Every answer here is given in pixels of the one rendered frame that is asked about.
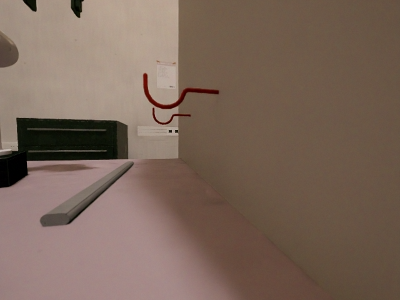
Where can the brown wall panel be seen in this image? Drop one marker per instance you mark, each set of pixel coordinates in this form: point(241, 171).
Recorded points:
point(303, 138)

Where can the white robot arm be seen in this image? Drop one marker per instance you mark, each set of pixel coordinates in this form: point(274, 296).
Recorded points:
point(8, 56)

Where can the red rounded hook tip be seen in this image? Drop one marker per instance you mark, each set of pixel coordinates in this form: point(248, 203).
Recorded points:
point(145, 79)

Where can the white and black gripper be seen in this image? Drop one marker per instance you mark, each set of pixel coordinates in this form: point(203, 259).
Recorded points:
point(76, 6)

